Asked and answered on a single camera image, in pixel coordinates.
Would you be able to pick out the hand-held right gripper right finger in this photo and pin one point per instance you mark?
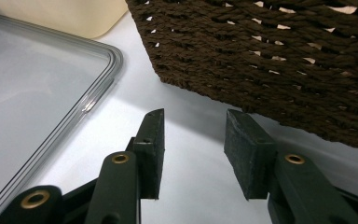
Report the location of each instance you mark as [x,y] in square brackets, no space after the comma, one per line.
[250,155]

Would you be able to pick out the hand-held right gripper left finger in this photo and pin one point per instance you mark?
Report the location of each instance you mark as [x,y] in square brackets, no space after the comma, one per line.
[150,155]

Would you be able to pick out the brown woven basket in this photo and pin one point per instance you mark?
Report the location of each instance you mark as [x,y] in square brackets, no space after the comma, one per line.
[261,62]

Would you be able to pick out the clear lid with round knob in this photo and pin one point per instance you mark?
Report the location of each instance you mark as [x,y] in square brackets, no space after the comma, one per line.
[28,93]

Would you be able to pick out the cream divided storage box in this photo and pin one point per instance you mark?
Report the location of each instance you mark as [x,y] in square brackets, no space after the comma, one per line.
[74,15]

